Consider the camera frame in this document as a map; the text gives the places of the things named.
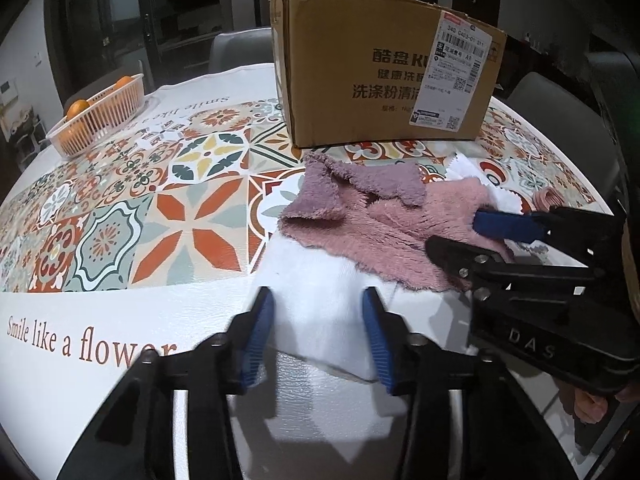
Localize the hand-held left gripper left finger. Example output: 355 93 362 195
57 287 276 480

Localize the dark sliding glass door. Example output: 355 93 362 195
44 0 272 107

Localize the pink fleece cloth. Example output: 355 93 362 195
281 180 517 294

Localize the purple fleece cloth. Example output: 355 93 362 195
278 154 427 222

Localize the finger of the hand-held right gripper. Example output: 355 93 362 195
425 235 507 292
472 207 557 244

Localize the person's right hand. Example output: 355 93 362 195
560 385 640 423

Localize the pile of oranges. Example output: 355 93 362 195
65 76 136 128

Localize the white plastic fruit basket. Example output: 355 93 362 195
46 74 146 160

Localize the white zigzag-edged cloth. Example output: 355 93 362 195
444 152 525 213

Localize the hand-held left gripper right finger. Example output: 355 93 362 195
362 287 576 480

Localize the small storage shelf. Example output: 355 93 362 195
0 109 47 172

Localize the pink hair tie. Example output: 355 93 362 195
532 187 564 212

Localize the cardboard box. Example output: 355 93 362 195
268 0 508 149

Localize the grey dining chair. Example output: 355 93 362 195
208 27 275 74
504 71 622 202

